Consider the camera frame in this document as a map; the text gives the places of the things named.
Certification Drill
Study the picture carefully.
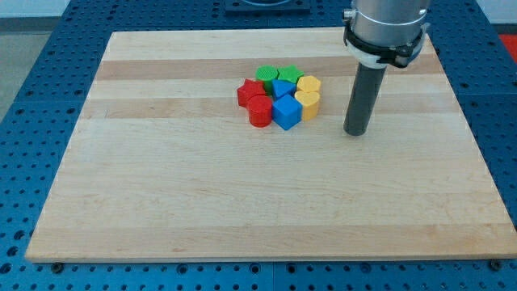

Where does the red cylinder block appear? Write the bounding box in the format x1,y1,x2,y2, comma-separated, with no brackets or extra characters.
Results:
246,95,272,128

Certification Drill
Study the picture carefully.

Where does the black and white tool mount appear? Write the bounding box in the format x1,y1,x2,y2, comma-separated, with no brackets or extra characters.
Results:
343,23,430,69

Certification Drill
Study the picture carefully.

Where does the yellow heart block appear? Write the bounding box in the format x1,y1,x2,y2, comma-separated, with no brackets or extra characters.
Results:
295,91,321,121

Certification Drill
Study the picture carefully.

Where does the blue triangle block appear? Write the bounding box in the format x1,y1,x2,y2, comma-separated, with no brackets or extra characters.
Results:
271,79,296,100

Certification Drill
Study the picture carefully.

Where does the light wooden board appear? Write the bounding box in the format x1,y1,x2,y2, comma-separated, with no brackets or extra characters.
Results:
25,27,516,263

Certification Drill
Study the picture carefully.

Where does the blue cube block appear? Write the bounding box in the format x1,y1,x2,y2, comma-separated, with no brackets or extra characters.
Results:
272,95,302,130

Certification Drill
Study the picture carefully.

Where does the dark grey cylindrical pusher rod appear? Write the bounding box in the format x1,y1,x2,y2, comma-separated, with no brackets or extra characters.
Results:
343,63,385,136

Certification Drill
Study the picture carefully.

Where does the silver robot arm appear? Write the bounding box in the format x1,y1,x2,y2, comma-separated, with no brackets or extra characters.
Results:
343,0,431,136

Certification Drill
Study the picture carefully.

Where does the green cylinder block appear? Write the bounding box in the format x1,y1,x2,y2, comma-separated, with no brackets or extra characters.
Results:
255,65,279,95

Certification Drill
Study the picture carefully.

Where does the yellow hexagon block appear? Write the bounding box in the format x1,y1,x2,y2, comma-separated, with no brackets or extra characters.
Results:
296,75,322,92

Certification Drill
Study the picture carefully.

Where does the red star block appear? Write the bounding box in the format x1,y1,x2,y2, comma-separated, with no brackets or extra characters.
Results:
237,78,267,108

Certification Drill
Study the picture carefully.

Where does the green star block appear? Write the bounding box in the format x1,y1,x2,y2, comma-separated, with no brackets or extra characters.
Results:
277,65,305,84

